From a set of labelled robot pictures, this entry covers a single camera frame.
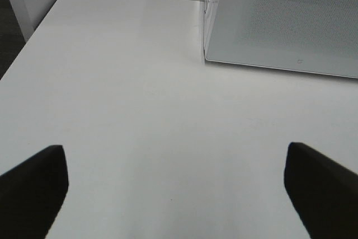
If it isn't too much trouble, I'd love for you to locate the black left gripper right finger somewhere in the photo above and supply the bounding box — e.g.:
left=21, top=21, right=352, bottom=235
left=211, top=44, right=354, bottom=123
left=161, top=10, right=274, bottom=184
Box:
left=284, top=142, right=357, bottom=238

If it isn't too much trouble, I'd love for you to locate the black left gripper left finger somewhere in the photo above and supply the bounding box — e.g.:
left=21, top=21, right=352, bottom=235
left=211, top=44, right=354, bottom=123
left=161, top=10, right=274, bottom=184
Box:
left=1, top=145, right=69, bottom=238

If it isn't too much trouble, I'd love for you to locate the white microwave door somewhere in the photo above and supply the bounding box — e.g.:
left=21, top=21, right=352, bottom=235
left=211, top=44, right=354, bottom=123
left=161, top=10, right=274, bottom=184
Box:
left=208, top=0, right=357, bottom=78

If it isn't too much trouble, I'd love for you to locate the white microwave oven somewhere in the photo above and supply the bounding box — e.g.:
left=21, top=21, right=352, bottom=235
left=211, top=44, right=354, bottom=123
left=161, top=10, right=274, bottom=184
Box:
left=202, top=0, right=218, bottom=62

